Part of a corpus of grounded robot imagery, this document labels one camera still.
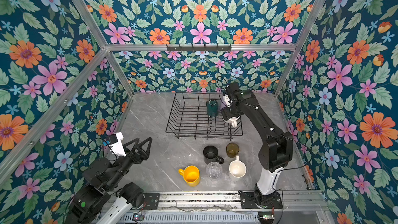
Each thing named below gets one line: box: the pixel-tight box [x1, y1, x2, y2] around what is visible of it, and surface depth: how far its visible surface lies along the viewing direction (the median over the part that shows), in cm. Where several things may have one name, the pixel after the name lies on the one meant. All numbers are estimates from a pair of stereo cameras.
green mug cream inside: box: [205, 99, 219, 118], surface depth 101 cm
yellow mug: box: [178, 164, 201, 187], surface depth 77 cm
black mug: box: [203, 145, 225, 164], surface depth 84 cm
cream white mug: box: [229, 155, 247, 178], surface depth 78 cm
